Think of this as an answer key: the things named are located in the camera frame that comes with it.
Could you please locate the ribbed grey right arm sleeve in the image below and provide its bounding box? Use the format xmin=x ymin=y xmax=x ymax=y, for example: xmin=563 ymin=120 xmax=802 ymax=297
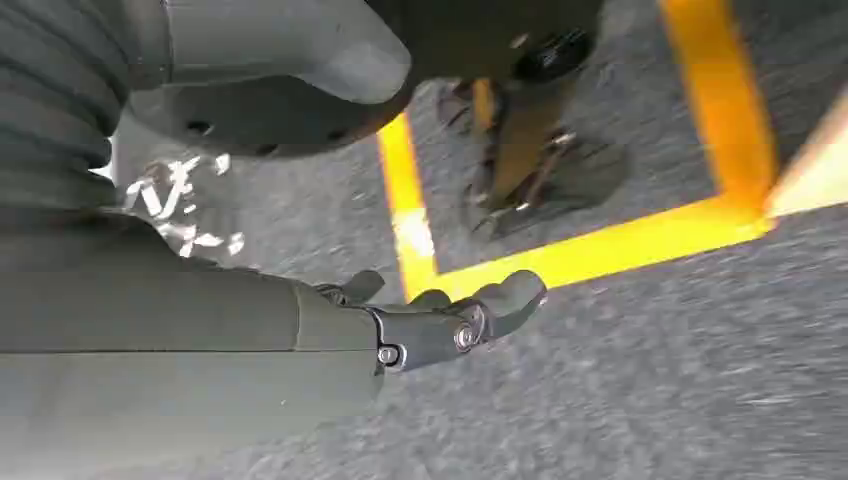
xmin=0 ymin=0 xmax=168 ymax=216

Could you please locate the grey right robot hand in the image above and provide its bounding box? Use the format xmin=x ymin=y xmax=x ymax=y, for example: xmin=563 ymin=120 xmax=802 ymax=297
xmin=0 ymin=0 xmax=549 ymax=480

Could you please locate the yellow tape strip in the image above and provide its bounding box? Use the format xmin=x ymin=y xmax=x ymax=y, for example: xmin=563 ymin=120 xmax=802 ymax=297
xmin=405 ymin=195 xmax=778 ymax=301
xmin=657 ymin=0 xmax=780 ymax=208
xmin=376 ymin=111 xmax=440 ymax=301

